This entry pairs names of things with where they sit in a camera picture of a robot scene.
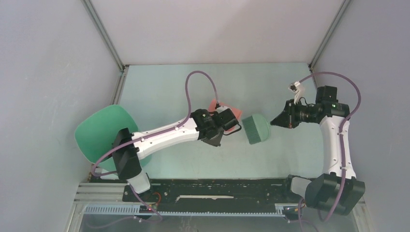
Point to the green plastic waste bin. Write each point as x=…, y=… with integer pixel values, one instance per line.
x=96, y=134

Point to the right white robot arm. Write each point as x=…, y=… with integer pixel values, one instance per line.
x=337, y=190

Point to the right aluminium frame post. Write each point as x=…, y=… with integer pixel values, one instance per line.
x=329, y=33

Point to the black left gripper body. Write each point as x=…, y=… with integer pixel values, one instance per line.
x=215, y=139

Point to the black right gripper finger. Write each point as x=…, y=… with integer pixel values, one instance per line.
x=280, y=122
x=281, y=117

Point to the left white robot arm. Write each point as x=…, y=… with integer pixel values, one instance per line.
x=130, y=148

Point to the left aluminium frame post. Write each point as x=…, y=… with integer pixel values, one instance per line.
x=95, y=18

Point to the green hand brush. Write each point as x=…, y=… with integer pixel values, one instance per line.
x=257, y=129

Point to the aluminium frame post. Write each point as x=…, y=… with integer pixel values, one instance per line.
x=95, y=18
x=329, y=33

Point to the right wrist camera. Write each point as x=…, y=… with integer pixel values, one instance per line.
x=298, y=90

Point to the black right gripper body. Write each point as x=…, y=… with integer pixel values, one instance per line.
x=298, y=113

